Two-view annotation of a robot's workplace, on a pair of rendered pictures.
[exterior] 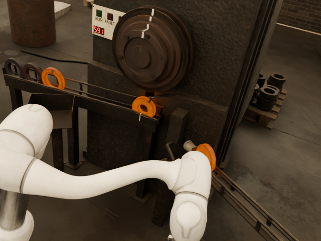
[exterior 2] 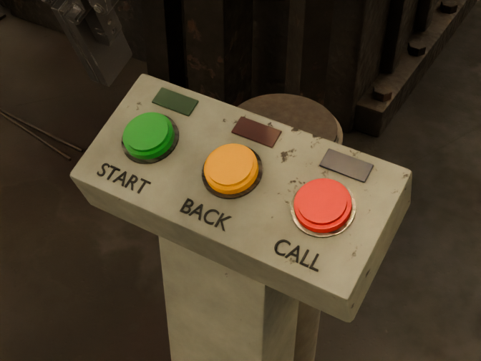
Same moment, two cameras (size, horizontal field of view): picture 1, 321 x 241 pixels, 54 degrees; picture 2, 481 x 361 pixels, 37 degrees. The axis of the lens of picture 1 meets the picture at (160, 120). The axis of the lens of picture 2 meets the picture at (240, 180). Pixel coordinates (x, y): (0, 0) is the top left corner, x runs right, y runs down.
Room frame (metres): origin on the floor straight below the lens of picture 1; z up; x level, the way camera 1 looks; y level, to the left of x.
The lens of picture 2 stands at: (0.32, -0.32, 0.96)
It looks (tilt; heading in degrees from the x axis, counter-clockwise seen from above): 42 degrees down; 9
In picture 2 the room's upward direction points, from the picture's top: straight up
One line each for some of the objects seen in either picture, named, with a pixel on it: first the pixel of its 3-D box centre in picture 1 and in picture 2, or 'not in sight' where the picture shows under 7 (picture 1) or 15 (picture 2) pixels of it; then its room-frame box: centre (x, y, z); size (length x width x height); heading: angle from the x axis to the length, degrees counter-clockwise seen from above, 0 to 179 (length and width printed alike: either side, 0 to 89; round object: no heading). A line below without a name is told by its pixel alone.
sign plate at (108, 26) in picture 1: (110, 24); not in sight; (1.88, 0.39, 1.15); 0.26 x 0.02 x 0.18; 69
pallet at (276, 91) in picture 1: (233, 80); not in sight; (3.41, -0.78, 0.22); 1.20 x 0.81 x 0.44; 67
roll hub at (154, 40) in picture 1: (142, 56); not in sight; (1.56, 0.15, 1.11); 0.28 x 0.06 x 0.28; 69
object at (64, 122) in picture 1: (54, 148); not in sight; (1.57, 0.67, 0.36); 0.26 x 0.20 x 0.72; 104
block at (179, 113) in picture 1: (176, 127); not in sight; (1.58, -0.11, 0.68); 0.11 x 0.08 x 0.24; 159
